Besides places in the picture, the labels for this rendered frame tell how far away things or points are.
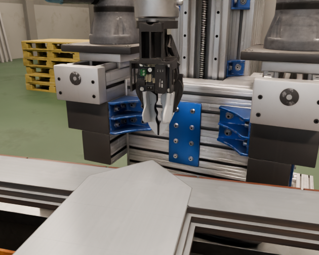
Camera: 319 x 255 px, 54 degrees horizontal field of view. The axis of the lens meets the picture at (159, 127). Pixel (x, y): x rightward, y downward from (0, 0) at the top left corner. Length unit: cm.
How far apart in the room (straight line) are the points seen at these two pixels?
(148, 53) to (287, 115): 29
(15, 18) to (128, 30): 1001
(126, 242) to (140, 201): 9
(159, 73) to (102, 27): 41
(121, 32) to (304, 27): 46
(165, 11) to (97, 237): 35
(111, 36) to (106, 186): 49
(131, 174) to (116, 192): 6
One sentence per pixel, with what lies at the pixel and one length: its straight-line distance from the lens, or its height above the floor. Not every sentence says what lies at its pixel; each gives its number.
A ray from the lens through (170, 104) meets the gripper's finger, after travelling 58.
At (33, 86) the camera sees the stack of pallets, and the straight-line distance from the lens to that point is 566.
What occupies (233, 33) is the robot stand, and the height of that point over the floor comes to 107.
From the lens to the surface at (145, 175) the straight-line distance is 54.
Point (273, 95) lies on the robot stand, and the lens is 64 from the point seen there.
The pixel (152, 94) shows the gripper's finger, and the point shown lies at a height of 97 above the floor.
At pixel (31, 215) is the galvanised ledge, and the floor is 68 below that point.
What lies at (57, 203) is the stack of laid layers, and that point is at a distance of 53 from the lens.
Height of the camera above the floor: 110
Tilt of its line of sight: 19 degrees down
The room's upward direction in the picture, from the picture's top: straight up
